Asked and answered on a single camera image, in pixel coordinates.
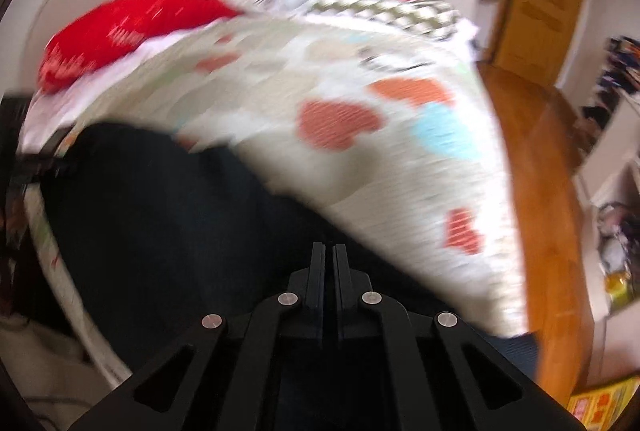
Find shoe rack with shoes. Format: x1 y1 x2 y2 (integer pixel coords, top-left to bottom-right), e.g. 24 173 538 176
580 36 640 146

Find green spotted bolster pillow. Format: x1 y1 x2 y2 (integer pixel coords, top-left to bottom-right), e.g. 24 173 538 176
305 0 466 42

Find white cabinet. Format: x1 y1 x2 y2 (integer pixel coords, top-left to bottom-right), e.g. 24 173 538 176
575 91 640 206

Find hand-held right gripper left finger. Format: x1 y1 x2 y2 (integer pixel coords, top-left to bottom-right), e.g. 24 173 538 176
67 243 326 431

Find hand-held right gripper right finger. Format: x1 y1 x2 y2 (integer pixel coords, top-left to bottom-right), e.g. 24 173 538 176
333 243 587 431

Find black pants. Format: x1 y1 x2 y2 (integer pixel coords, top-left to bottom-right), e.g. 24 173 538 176
42 121 541 431

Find heart-print quilt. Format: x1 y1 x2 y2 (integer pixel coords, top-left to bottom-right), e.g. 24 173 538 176
22 16 531 392

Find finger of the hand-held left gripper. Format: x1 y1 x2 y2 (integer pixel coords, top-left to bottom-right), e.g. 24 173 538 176
17 153 76 182

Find white bedsheet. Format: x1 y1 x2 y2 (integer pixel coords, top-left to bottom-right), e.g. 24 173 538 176
20 31 166 156

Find yellow printed box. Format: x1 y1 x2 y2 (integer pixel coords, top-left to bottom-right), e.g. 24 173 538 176
567 376 640 431

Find pile of mixed clutter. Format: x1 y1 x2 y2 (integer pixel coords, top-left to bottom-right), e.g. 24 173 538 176
597 203 640 312

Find long red pillow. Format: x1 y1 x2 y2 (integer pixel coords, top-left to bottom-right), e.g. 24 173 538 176
39 0 246 94

